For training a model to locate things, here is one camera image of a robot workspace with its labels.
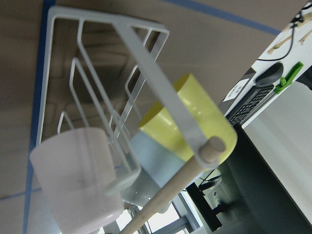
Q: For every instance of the white wire cup rack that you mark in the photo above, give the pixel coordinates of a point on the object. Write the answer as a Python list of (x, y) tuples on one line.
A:
[(127, 167)]

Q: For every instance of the yellow plastic cup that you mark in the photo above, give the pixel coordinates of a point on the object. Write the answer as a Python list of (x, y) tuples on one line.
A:
[(159, 125)]

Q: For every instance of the black keyboard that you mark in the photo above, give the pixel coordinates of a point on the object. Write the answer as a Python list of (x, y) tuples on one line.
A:
[(248, 103)]

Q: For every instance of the black computer mouse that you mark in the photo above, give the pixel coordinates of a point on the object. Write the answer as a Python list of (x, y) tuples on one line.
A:
[(271, 75)]

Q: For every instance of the grey plastic cup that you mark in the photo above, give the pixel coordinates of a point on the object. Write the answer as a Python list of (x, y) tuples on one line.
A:
[(141, 191)]

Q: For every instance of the light blue plastic cup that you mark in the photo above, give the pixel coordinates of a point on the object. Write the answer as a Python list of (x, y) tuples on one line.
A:
[(159, 163)]

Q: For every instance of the green plastic clamp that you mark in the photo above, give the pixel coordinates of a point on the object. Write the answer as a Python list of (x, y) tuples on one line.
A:
[(288, 79)]

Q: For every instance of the pink plastic cup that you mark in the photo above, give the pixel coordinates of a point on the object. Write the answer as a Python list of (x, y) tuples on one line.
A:
[(74, 169)]

